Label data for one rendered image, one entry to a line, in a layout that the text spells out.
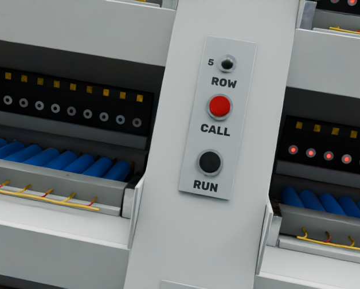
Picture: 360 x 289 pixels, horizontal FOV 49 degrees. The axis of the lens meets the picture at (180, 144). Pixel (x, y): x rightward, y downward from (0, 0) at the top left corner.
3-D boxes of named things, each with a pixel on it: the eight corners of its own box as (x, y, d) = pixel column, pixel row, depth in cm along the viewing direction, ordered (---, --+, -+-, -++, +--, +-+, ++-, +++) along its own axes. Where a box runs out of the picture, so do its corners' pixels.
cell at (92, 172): (112, 174, 45) (93, 194, 38) (96, 171, 45) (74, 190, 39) (113, 158, 44) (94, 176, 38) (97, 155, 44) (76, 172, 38)
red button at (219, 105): (228, 117, 30) (232, 97, 30) (207, 114, 30) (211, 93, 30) (227, 120, 31) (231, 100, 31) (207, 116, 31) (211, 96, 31)
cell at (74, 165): (94, 170, 45) (72, 190, 39) (78, 167, 45) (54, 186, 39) (96, 155, 44) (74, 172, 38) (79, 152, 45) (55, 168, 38)
